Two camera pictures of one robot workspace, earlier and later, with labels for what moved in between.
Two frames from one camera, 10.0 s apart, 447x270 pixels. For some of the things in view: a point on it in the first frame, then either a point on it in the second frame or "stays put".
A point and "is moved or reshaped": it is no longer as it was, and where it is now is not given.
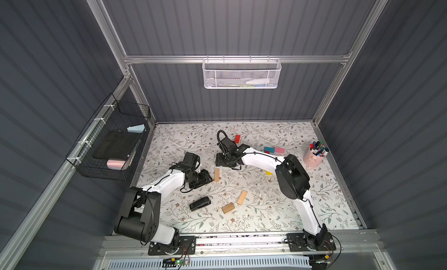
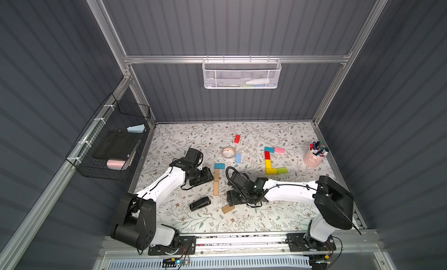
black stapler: x=200 y=203 stays put
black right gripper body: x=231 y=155 to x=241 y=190
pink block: x=281 y=150 stays put
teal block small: x=270 y=149 stays put
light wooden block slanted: x=242 y=197 is moved or reshaped
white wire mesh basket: x=237 y=74 stays put
